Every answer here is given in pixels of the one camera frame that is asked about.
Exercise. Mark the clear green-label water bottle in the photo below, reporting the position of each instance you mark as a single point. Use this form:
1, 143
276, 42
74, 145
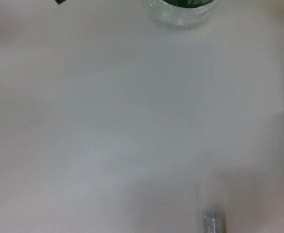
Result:
180, 14

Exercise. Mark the silver marker pen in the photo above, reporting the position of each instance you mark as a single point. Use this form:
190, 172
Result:
213, 221

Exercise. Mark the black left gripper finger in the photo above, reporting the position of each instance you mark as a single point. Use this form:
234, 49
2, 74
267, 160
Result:
60, 1

